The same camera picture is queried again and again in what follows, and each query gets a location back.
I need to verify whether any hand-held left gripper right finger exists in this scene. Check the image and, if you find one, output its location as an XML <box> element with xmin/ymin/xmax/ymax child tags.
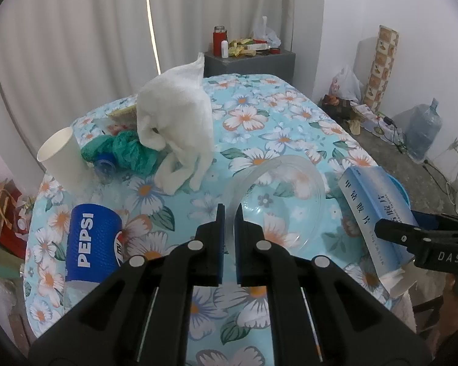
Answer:
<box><xmin>234</xmin><ymin>208</ymin><xmax>432</xmax><ymax>366</ymax></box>

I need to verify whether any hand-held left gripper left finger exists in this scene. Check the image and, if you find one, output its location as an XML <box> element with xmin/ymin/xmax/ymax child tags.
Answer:
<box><xmin>28</xmin><ymin>203</ymin><xmax>227</xmax><ymax>366</ymax></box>

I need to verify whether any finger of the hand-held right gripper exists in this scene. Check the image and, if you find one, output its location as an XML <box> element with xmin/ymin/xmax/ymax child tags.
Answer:
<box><xmin>374</xmin><ymin>218</ymin><xmax>458</xmax><ymax>254</ymax></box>
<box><xmin>410</xmin><ymin>210</ymin><xmax>458</xmax><ymax>233</ymax></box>

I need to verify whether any blue white medicine box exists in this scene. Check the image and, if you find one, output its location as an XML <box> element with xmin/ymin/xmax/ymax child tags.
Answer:
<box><xmin>336</xmin><ymin>166</ymin><xmax>420</xmax><ymax>300</ymax></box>

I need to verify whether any clear plastic bowl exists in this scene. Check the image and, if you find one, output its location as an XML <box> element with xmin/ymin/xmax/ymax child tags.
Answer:
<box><xmin>222</xmin><ymin>155</ymin><xmax>326</xmax><ymax>254</ymax></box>

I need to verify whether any blue basin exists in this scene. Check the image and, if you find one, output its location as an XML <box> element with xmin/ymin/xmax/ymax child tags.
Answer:
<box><xmin>389</xmin><ymin>177</ymin><xmax>409</xmax><ymax>206</ymax></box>

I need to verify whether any blue water jug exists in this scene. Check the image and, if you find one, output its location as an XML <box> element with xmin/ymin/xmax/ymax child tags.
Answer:
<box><xmin>406</xmin><ymin>98</ymin><xmax>442</xmax><ymax>164</ymax></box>

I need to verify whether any green plastic bag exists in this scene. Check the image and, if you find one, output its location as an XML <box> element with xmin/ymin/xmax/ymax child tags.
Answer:
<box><xmin>80</xmin><ymin>130</ymin><xmax>168</xmax><ymax>178</ymax></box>

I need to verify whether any floral blue tablecloth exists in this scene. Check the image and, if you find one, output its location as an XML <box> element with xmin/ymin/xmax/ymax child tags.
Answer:
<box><xmin>23</xmin><ymin>73</ymin><xmax>411</xmax><ymax>366</ymax></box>

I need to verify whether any blue paper cup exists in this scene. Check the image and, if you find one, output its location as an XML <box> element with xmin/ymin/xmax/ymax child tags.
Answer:
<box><xmin>65</xmin><ymin>203</ymin><xmax>123</xmax><ymax>285</ymax></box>

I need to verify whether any dark brown bag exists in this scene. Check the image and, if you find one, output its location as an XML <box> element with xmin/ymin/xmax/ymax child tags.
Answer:
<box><xmin>321</xmin><ymin>95</ymin><xmax>361</xmax><ymax>123</ymax></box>

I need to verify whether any white paper towel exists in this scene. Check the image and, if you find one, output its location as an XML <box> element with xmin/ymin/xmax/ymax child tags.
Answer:
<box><xmin>136</xmin><ymin>52</ymin><xmax>214</xmax><ymax>196</ymax></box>

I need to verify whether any clear bottle blue cap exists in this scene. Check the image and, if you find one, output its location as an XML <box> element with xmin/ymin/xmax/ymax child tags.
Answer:
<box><xmin>93</xmin><ymin>152</ymin><xmax>123</xmax><ymax>187</ymax></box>

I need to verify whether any patterned roll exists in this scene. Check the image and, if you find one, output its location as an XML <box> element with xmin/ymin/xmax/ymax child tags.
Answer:
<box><xmin>362</xmin><ymin>25</ymin><xmax>399</xmax><ymax>111</ymax></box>

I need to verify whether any white plastic bag red print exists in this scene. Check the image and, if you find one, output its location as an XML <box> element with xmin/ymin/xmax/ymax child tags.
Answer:
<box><xmin>330</xmin><ymin>65</ymin><xmax>361</xmax><ymax>103</ymax></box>

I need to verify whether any yellow green wrapper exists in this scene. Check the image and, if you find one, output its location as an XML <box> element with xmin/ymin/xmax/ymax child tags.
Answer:
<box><xmin>107</xmin><ymin>107</ymin><xmax>139</xmax><ymax>124</ymax></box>

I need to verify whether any white paper cup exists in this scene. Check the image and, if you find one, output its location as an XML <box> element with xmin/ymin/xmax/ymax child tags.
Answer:
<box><xmin>37</xmin><ymin>127</ymin><xmax>90</xmax><ymax>195</ymax></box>

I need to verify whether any grey cabinet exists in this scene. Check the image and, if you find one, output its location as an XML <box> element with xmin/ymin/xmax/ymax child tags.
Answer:
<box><xmin>203</xmin><ymin>48</ymin><xmax>296</xmax><ymax>84</ymax></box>

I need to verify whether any red gift bag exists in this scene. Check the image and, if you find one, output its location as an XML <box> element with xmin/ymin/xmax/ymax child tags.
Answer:
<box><xmin>0</xmin><ymin>179</ymin><xmax>37</xmax><ymax>260</ymax></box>

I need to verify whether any pile of small packets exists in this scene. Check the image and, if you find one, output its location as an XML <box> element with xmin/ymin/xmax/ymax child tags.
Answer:
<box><xmin>229</xmin><ymin>37</ymin><xmax>271</xmax><ymax>58</ymax></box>

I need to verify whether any red thermos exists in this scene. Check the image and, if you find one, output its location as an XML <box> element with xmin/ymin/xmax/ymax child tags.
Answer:
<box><xmin>213</xmin><ymin>26</ymin><xmax>227</xmax><ymax>57</ymax></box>

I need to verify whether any clear plastic bag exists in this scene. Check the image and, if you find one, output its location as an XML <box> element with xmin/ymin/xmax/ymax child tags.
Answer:
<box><xmin>252</xmin><ymin>16</ymin><xmax>281</xmax><ymax>48</ymax></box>

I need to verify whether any white curtain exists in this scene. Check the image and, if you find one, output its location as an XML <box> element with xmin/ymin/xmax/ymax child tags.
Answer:
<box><xmin>0</xmin><ymin>0</ymin><xmax>325</xmax><ymax>168</ymax></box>

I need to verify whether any black cable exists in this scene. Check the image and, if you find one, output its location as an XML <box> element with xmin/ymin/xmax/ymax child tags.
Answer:
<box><xmin>378</xmin><ymin>112</ymin><xmax>409</xmax><ymax>153</ymax></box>

